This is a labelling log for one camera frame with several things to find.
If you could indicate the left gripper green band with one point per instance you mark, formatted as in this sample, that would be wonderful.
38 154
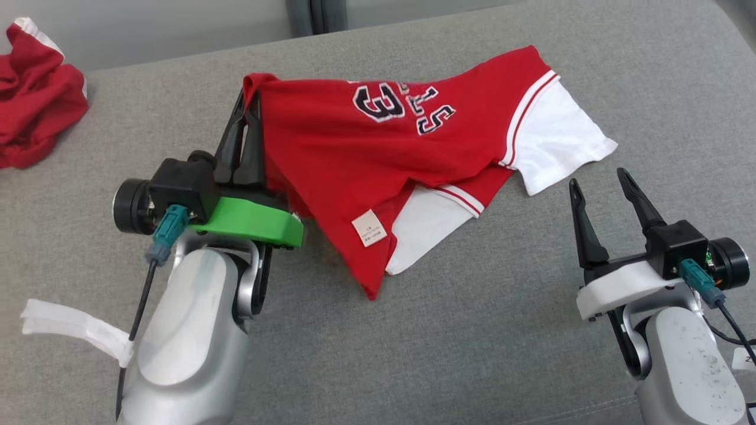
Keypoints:
254 221

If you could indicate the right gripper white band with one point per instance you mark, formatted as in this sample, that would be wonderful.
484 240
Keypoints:
620 286

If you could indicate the red white basketball jersey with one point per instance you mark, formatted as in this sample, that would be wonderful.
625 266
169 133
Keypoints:
331 153

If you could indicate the red shorts white trim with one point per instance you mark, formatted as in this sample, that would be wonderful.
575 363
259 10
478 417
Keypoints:
35 100

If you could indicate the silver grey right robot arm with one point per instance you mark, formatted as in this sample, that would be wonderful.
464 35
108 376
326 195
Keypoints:
685 366

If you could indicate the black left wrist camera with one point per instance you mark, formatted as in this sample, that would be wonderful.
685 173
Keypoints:
180 183

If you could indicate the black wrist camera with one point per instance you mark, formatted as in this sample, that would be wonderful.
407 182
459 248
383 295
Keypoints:
676 242
180 183

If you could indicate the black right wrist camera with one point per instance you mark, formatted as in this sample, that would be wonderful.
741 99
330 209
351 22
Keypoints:
676 242

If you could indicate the grey metal partition post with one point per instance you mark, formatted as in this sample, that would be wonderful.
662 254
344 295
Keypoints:
319 15

